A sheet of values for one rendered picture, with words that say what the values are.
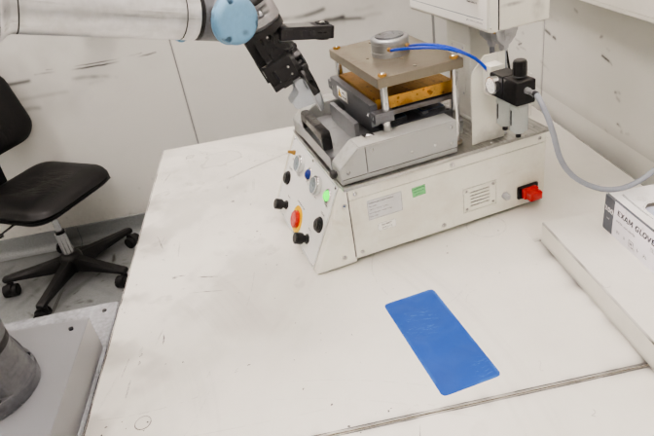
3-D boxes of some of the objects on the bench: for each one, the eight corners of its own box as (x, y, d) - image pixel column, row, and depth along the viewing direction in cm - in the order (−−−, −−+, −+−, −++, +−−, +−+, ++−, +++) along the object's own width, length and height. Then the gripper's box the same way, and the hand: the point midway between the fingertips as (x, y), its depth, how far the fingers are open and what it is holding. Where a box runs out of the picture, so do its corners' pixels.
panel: (276, 204, 141) (295, 134, 135) (313, 270, 116) (339, 187, 109) (270, 203, 140) (287, 133, 134) (305, 269, 115) (329, 185, 108)
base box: (462, 148, 155) (460, 88, 147) (554, 208, 123) (558, 136, 115) (275, 202, 143) (262, 141, 135) (323, 286, 111) (309, 212, 103)
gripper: (236, 34, 110) (290, 120, 121) (245, 43, 102) (302, 133, 113) (273, 10, 110) (323, 97, 121) (285, 18, 103) (338, 110, 114)
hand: (321, 102), depth 117 cm, fingers closed
